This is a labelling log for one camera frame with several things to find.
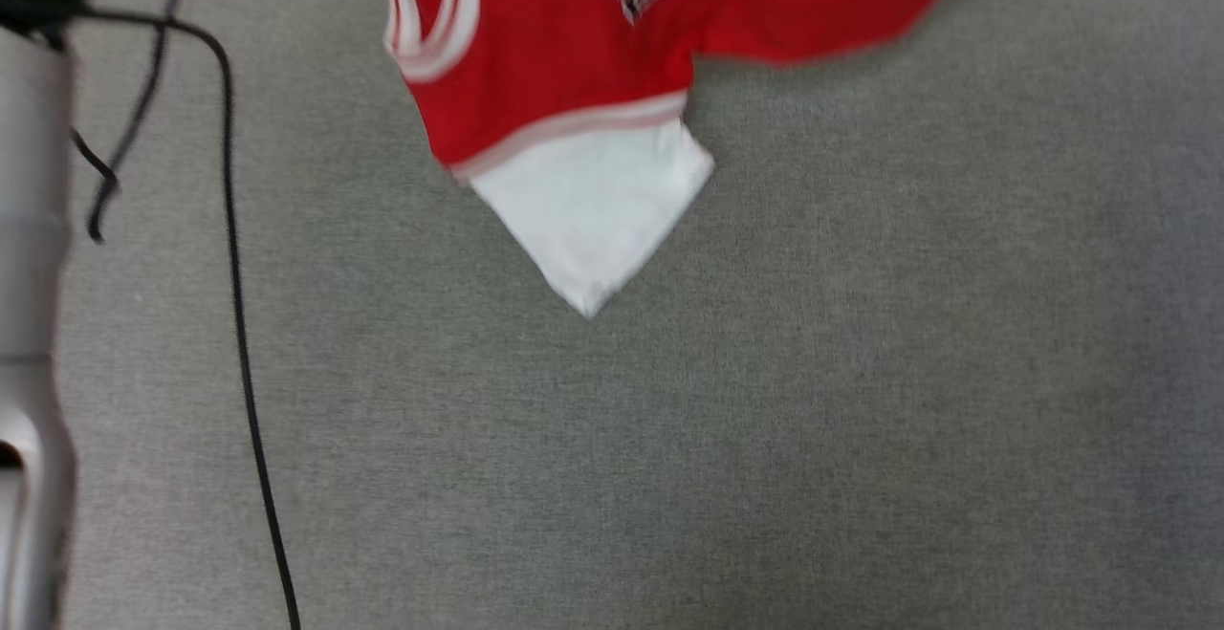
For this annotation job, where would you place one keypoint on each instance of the red and white basketball jersey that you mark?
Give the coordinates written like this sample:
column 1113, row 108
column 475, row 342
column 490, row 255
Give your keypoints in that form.
column 555, row 66

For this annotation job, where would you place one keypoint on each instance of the grey upholstered ottoman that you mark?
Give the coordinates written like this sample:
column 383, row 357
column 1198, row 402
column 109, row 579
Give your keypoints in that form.
column 765, row 420

